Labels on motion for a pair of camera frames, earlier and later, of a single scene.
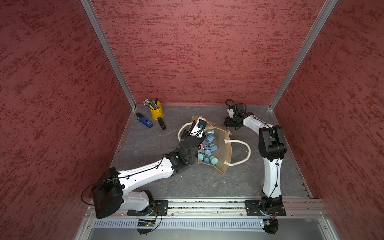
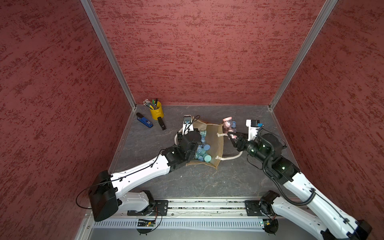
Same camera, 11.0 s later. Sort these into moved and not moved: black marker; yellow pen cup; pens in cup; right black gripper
Moved: right black gripper
Not moved: black marker; pens in cup; yellow pen cup
